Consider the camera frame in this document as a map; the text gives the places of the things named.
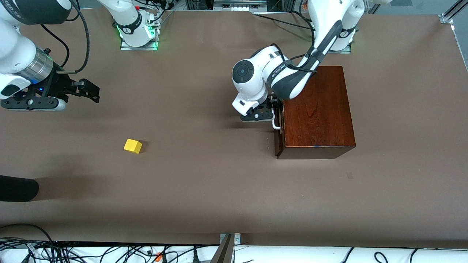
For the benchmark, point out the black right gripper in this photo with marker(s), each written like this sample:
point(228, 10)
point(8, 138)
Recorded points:
point(60, 86)

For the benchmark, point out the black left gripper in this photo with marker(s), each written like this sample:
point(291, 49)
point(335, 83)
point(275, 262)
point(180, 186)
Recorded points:
point(275, 102)

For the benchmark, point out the yellow block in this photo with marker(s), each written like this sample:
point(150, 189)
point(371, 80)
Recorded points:
point(132, 146)

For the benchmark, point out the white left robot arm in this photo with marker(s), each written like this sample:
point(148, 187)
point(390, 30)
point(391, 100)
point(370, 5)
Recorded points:
point(252, 73)

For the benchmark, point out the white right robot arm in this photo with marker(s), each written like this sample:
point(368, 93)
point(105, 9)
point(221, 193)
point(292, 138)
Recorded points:
point(14, 47)

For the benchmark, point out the dark brown wooden cabinet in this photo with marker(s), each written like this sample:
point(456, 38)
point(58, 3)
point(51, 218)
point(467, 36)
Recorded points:
point(321, 120)

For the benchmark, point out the grey power strip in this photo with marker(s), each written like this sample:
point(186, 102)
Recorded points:
point(239, 4)

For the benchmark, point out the black cylinder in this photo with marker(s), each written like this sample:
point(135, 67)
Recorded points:
point(18, 188)

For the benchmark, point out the orange connector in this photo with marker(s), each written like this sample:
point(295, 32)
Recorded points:
point(159, 257)

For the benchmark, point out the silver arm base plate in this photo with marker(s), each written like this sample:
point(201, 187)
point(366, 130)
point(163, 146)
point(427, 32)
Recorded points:
point(126, 46)
point(345, 50)

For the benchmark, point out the silver bracket plate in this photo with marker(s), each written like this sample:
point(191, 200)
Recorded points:
point(237, 239)

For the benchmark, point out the grey metal post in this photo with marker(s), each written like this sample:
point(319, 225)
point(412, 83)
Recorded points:
point(223, 252)

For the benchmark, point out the grey aluminium frame rail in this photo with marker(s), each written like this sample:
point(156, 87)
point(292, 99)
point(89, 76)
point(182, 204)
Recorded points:
point(448, 17)

